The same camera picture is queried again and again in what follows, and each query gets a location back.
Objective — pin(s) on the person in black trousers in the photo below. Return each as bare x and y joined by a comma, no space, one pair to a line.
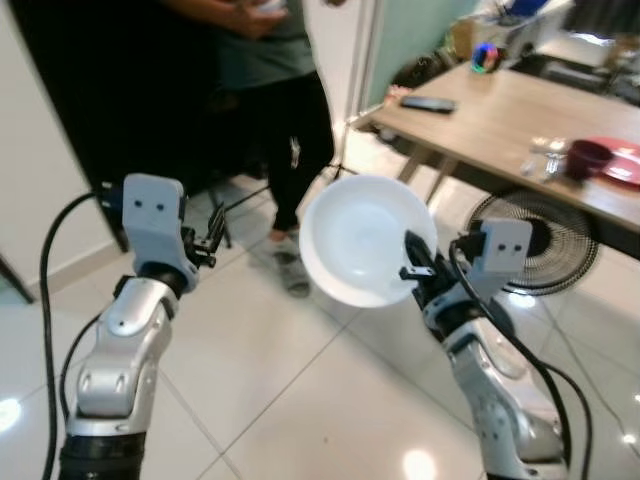
290,130

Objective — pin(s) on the silver metal spoon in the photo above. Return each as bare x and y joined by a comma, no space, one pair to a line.
556,157

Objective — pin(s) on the black smartphone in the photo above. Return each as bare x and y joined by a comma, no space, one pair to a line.
428,104

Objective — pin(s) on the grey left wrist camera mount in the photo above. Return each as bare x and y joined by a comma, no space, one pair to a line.
155,225

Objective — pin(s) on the blue bag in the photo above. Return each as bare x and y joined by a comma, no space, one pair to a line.
525,7

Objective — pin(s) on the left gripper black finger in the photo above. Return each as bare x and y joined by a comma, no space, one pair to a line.
217,225

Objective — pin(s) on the red round plate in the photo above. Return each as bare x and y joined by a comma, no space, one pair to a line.
625,160

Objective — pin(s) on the wooden dining table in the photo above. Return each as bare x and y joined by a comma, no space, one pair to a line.
490,125

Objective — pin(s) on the white round bowl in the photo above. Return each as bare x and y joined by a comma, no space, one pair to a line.
355,240

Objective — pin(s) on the silver metal fork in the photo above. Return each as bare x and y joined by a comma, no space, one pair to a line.
533,158

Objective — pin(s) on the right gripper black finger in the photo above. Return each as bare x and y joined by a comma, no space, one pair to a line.
418,252

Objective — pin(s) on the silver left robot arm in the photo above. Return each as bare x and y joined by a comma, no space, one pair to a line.
120,360

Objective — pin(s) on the pile of clothes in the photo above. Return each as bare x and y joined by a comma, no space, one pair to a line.
625,72

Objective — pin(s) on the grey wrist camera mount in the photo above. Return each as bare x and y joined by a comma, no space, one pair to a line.
155,225
500,252

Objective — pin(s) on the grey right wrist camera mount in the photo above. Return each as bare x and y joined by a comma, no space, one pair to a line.
500,252

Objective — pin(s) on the brown cardboard box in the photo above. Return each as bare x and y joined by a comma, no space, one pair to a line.
462,40

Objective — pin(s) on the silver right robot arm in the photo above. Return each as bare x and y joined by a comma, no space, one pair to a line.
500,400

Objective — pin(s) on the black floor fan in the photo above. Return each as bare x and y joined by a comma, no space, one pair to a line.
560,240

